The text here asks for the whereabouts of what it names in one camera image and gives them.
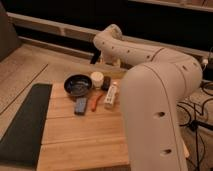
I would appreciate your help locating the small black object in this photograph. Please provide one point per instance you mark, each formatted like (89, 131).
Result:
(106, 83)

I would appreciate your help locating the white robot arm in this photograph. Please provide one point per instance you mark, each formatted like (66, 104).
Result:
(158, 79)

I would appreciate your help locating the grey chair corner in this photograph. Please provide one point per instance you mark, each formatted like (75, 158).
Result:
(9, 40)

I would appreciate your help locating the dark green floor mat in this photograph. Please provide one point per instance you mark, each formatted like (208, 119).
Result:
(21, 143)

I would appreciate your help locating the dark blue ceramic bowl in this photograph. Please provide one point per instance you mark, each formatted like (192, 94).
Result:
(78, 85)

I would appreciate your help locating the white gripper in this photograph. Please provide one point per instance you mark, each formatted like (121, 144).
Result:
(106, 58)

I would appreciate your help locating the orange carrot toy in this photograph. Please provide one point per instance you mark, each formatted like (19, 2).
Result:
(95, 102)

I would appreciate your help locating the white rectangular box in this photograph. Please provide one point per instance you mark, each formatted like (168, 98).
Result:
(111, 95)

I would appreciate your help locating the white ceramic cup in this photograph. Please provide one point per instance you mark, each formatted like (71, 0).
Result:
(97, 79)

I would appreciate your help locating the blue sponge block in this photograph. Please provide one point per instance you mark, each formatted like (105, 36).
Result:
(80, 106)

